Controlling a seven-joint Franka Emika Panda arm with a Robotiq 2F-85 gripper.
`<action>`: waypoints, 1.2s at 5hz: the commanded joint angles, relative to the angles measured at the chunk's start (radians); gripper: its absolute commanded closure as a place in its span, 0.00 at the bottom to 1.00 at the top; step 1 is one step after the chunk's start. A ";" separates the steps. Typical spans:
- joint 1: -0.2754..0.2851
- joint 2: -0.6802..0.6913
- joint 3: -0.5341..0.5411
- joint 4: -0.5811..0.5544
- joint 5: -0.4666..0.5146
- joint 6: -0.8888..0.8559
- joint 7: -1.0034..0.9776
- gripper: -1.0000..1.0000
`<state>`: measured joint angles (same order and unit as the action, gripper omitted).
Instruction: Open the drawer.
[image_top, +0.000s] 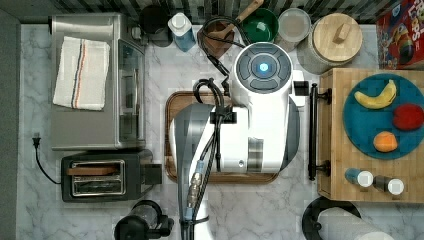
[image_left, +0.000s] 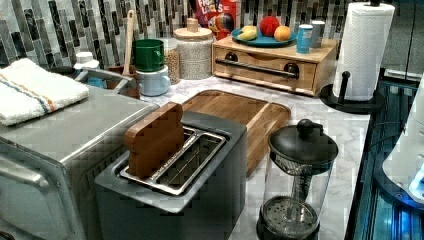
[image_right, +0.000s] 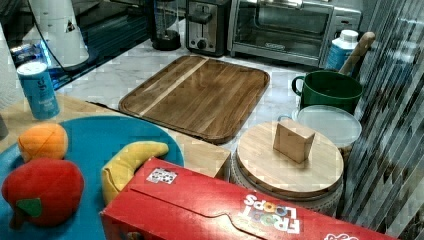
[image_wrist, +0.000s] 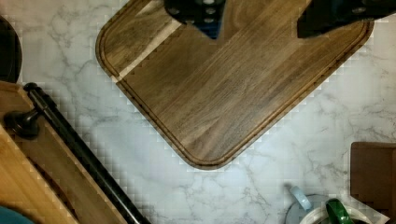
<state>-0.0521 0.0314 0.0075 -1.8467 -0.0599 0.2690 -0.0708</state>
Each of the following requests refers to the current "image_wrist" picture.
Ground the wooden drawer box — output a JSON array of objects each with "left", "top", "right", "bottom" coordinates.
[{"left": 0, "top": 80, "right": 129, "bottom": 224}]

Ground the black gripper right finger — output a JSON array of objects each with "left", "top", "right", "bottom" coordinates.
[{"left": 297, "top": 0, "right": 396, "bottom": 38}]

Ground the green mug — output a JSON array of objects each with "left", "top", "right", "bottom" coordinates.
[{"left": 325, "top": 199, "right": 355, "bottom": 224}]

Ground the blue plate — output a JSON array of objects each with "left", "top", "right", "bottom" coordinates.
[{"left": 0, "top": 206, "right": 35, "bottom": 224}]

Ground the black paper towel holder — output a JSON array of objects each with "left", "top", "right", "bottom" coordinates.
[{"left": 0, "top": 17, "right": 22, "bottom": 83}]

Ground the black drawer handle bar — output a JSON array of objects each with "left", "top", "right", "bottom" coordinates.
[{"left": 1, "top": 82, "right": 151, "bottom": 224}]

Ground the dark wooden utensil holder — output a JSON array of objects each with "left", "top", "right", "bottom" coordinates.
[{"left": 350, "top": 142, "right": 396, "bottom": 221}]

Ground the light blue mug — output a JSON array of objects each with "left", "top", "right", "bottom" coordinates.
[{"left": 284, "top": 185, "right": 375, "bottom": 224}]

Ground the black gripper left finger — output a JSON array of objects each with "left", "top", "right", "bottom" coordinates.
[{"left": 163, "top": 0, "right": 226, "bottom": 39}]

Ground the wooden cutting board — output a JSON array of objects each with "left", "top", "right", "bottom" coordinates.
[{"left": 96, "top": 0, "right": 373, "bottom": 170}]

